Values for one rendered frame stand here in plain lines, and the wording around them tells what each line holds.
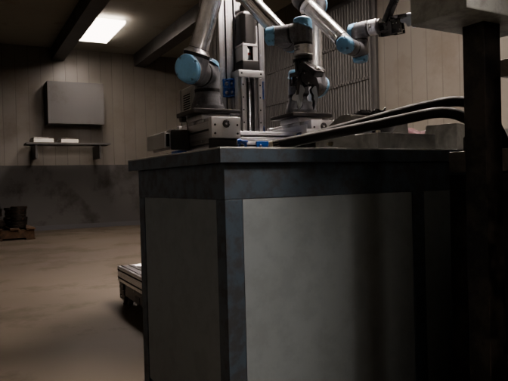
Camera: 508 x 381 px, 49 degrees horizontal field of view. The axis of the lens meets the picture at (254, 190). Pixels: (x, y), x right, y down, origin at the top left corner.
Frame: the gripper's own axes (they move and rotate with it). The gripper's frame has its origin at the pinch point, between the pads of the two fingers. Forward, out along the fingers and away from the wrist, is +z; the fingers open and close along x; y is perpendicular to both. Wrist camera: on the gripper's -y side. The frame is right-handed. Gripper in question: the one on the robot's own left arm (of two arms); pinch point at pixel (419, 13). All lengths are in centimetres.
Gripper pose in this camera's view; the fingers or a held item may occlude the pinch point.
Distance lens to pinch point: 275.8
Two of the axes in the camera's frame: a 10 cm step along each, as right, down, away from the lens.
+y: 1.1, 9.9, 1.2
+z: 8.0, -0.1, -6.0
